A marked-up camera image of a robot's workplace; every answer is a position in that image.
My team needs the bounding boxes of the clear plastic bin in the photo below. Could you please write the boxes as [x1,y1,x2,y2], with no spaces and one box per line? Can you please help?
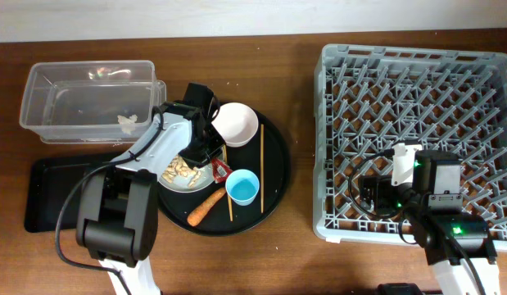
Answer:
[19,60,166,144]

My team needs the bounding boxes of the black base block bottom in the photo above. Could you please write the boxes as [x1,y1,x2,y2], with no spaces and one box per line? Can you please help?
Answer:
[375,283,424,295]

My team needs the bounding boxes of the round black tray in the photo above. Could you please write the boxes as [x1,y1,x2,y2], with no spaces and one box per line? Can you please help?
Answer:
[158,112,292,236]

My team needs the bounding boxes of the red snack wrapper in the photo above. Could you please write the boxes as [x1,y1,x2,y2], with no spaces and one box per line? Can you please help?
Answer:
[211,158,233,184]

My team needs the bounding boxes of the black rectangular tray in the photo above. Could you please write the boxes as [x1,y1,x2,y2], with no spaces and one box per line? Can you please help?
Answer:
[24,152,119,233]

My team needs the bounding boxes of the left wooden chopstick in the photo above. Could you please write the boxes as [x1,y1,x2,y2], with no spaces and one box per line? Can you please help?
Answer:
[222,145,233,222]

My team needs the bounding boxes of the grey plate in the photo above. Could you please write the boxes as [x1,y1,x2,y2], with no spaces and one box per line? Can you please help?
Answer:
[159,164,214,193]

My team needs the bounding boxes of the grey dishwasher rack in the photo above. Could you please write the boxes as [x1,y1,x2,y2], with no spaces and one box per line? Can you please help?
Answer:
[312,44,507,252]

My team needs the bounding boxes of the peanut shells food scraps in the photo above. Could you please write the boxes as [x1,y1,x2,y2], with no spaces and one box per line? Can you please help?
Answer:
[161,155,202,188]

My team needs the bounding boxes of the light blue cup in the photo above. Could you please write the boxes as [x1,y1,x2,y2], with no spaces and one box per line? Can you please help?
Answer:
[225,169,260,207]

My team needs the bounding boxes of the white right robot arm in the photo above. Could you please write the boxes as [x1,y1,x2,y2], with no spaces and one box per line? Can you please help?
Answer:
[359,148,500,294]

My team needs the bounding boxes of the orange carrot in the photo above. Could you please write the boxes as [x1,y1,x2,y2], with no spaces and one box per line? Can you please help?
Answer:
[187,188,226,227]

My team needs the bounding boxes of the white bowl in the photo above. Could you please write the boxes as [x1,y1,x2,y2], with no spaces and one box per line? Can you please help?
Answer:
[212,102,259,148]

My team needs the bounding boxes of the right wooden chopstick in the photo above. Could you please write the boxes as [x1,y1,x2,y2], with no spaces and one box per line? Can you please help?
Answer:
[260,125,265,214]

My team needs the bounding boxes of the wooden chopstick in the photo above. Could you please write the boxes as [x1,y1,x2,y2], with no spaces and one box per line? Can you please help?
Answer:
[260,125,265,214]
[222,145,233,222]

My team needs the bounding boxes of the white scrap in bin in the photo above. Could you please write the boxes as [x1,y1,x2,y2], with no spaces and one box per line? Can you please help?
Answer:
[117,115,138,135]

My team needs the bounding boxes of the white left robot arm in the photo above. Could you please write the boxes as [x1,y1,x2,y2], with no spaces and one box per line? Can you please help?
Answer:
[55,96,224,294]

